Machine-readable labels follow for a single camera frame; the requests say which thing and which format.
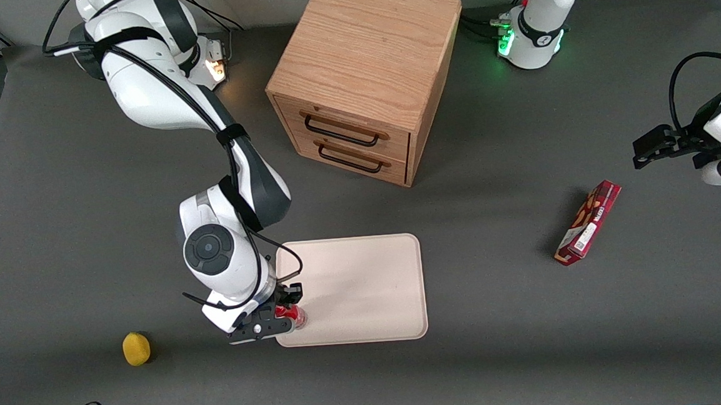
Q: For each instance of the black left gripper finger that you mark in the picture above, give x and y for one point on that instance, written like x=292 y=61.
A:
x=649 y=156
x=660 y=136

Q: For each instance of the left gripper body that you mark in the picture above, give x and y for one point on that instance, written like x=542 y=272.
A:
x=690 y=140

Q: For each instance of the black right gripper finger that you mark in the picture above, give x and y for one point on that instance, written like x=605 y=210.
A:
x=291 y=293
x=283 y=327

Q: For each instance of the red coke bottle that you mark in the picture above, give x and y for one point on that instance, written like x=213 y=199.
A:
x=297 y=314

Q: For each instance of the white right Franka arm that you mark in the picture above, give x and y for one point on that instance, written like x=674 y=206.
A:
x=147 y=84

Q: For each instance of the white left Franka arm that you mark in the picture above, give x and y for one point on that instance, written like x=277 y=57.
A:
x=540 y=25

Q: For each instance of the beige rectangular tray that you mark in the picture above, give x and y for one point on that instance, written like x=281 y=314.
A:
x=359 y=290

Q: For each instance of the red snack box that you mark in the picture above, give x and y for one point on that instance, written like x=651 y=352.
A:
x=589 y=223

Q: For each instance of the yellow lemon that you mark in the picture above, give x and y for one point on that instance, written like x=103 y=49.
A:
x=136 y=349

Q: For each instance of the wooden drawer front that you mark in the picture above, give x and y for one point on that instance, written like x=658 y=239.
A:
x=346 y=125
x=342 y=156

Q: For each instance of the wooden drawer cabinet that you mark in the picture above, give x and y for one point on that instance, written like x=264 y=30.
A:
x=366 y=39

